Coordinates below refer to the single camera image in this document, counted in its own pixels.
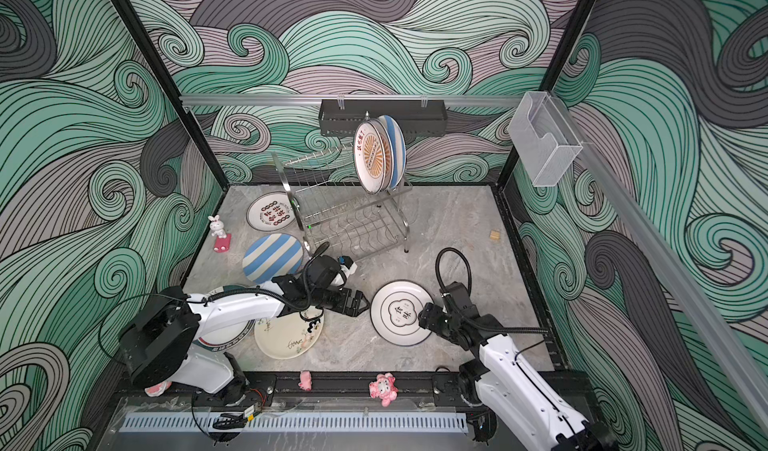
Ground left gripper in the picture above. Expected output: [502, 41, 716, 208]
[311, 286, 373, 317]

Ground white plate dark cloud motif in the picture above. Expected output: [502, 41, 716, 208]
[370, 280, 433, 347]

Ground cream plate floral drawing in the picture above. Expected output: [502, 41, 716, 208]
[253, 313, 324, 360]

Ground blue striped plate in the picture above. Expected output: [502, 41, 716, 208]
[379, 115, 406, 189]
[242, 233, 304, 284]

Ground white plate green red rim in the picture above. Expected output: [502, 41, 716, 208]
[195, 320, 256, 352]

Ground orange sunburst plate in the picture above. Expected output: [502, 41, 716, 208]
[353, 121, 386, 193]
[372, 118, 394, 191]

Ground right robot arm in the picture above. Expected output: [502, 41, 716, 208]
[418, 301, 618, 450]

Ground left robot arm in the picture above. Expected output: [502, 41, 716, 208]
[118, 278, 370, 394]

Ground pink pig toy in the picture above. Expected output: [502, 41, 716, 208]
[369, 372, 398, 407]

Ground small pink figurine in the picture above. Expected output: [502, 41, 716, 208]
[299, 370, 312, 391]

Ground white plate red characters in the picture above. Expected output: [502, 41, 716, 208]
[246, 192, 295, 232]

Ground white rabbit figurine pink base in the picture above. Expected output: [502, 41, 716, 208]
[208, 215, 232, 253]

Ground pink white sneaker toy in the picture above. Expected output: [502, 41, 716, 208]
[144, 380, 172, 397]

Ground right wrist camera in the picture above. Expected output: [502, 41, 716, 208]
[441, 281, 473, 312]

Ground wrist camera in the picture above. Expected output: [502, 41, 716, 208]
[441, 281, 473, 312]
[302, 255, 357, 292]

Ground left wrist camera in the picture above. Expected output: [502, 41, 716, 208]
[302, 255, 357, 292]

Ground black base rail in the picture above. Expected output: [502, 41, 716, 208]
[119, 369, 592, 410]

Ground steel wire dish rack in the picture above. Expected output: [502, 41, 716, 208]
[271, 141, 411, 262]

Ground white slotted cable duct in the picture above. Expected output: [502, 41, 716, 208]
[118, 411, 469, 434]

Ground black wall shelf basket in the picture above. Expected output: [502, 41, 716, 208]
[318, 98, 448, 138]

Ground clear acrylic wall holder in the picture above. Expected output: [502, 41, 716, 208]
[507, 91, 583, 187]

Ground aluminium wall rail right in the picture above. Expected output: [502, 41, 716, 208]
[550, 95, 767, 431]

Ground aluminium wall rail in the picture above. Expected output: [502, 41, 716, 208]
[550, 95, 767, 431]
[179, 93, 522, 108]

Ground aluminium wall rail back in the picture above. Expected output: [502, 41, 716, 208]
[179, 93, 522, 108]

